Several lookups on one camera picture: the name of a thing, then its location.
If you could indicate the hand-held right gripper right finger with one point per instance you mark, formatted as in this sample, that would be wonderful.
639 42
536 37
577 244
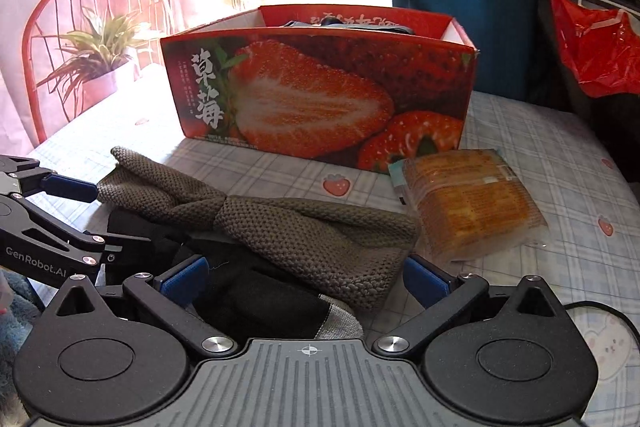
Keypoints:
425 279

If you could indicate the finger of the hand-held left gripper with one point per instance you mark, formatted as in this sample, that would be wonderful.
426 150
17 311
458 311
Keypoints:
60 227
70 189

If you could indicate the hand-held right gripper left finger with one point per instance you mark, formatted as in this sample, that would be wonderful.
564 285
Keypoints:
182 279

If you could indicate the black sock grey toe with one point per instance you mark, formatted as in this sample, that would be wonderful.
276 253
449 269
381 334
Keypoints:
270 302

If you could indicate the olive knit cloth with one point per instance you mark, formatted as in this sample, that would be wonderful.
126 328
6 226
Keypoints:
300 232

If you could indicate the red strawberry print box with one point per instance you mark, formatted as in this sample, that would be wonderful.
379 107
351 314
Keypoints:
310 107

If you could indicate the teal fuzzy blanket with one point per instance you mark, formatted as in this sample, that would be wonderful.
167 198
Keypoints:
15 332

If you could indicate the orange bread packet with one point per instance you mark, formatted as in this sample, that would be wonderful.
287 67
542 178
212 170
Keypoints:
470 202

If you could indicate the plaid strawberry bed sheet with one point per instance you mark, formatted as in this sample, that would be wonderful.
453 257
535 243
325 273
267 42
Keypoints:
540 147

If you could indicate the rabbit print mat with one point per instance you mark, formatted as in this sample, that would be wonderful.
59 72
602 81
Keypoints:
610 347

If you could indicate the red plastic bag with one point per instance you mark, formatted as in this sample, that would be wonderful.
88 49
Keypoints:
595 47

